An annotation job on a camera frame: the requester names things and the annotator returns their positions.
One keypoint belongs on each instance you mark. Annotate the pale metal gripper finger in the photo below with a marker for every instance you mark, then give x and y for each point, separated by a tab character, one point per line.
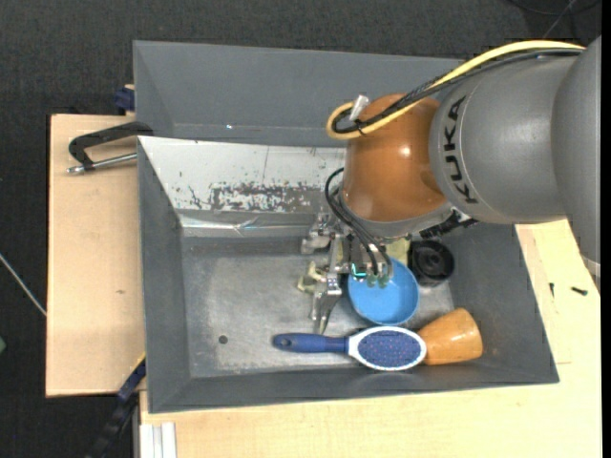
318	309
332	294

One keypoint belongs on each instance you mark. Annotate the pale yellow small toy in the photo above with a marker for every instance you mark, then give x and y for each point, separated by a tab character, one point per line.
309	279

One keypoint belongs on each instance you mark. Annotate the blue bowl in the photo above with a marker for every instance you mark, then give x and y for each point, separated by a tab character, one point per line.
386	303

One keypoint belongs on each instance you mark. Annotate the grey metal bin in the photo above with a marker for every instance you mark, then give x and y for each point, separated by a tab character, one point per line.
248	303

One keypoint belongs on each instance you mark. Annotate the blue and white hairbrush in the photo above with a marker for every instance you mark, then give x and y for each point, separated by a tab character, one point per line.
386	348

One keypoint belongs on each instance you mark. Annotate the black round cap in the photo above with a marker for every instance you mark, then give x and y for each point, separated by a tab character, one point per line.
432	263

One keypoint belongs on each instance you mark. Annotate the pale wood board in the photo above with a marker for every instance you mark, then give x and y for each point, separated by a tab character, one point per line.
90	256

